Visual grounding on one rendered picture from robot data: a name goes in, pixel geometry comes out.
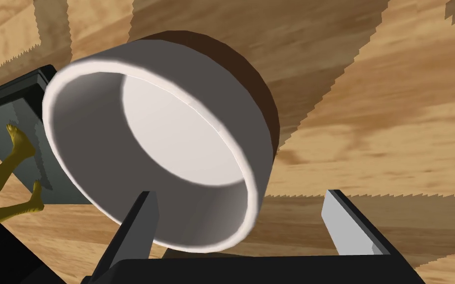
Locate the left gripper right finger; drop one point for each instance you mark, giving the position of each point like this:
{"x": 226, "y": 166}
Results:
{"x": 348, "y": 227}

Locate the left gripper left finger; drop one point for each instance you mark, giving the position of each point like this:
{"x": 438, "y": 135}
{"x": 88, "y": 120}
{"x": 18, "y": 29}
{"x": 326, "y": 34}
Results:
{"x": 134, "y": 232}

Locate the white bowl with brown base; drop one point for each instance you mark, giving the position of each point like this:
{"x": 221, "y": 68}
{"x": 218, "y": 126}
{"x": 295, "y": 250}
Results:
{"x": 160, "y": 154}

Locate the yellow-green figurine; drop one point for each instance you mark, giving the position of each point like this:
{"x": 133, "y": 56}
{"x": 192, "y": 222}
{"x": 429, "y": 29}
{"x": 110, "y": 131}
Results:
{"x": 2, "y": 185}

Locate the dark grey flat base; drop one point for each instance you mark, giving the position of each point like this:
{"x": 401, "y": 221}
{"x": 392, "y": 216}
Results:
{"x": 4, "y": 126}

